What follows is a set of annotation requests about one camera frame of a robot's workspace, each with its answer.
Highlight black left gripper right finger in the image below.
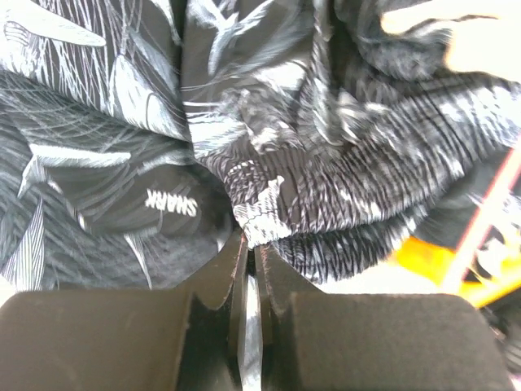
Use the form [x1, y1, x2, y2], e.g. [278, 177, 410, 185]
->
[255, 246, 513, 391]

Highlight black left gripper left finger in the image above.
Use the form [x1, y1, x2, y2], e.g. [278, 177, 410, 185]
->
[1, 231, 247, 391]

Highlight dark leaf-print shorts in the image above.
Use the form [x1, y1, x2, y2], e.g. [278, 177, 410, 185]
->
[1, 1, 520, 291]

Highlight yellow plastic tray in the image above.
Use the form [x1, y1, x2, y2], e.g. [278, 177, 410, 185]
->
[395, 238, 520, 308]

